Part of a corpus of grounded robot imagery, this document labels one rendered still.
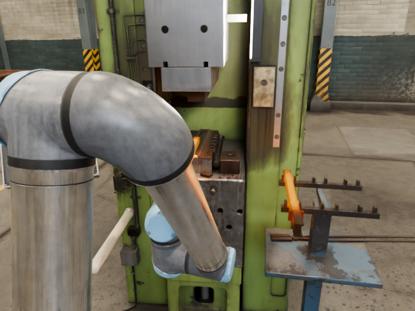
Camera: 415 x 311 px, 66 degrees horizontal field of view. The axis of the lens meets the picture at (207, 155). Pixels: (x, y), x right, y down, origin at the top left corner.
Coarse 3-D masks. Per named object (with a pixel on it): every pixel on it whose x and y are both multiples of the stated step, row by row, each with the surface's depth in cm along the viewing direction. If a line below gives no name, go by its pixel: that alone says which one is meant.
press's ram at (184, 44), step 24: (144, 0) 119; (168, 0) 119; (192, 0) 118; (216, 0) 117; (168, 24) 121; (192, 24) 121; (216, 24) 120; (168, 48) 124; (192, 48) 124; (216, 48) 123
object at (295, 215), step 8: (288, 176) 128; (288, 184) 122; (288, 192) 115; (288, 200) 112; (296, 200) 110; (296, 208) 105; (288, 216) 102; (296, 216) 98; (296, 224) 94; (296, 232) 95
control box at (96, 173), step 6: (0, 144) 122; (6, 150) 122; (6, 156) 122; (6, 162) 121; (96, 162) 130; (6, 168) 121; (96, 168) 130; (6, 174) 120; (96, 174) 129; (6, 180) 120; (6, 186) 120
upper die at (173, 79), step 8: (168, 72) 128; (176, 72) 127; (184, 72) 127; (192, 72) 127; (200, 72) 126; (208, 72) 126; (216, 72) 153; (168, 80) 129; (176, 80) 128; (184, 80) 128; (192, 80) 128; (200, 80) 127; (208, 80) 127; (216, 80) 154; (168, 88) 130; (176, 88) 130; (184, 88) 129; (192, 88) 129; (200, 88) 129; (208, 88) 128
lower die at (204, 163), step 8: (192, 136) 168; (208, 136) 166; (216, 136) 166; (208, 144) 154; (200, 152) 141; (208, 152) 143; (192, 160) 140; (200, 160) 139; (208, 160) 139; (200, 168) 141; (208, 168) 140
